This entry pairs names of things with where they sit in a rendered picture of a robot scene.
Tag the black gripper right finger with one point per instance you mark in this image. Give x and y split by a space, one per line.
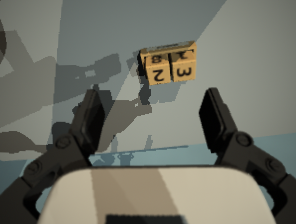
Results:
222 136

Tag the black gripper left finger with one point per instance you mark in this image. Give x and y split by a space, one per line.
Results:
18 201

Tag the tan cube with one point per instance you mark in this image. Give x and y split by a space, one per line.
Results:
157 69
182 65

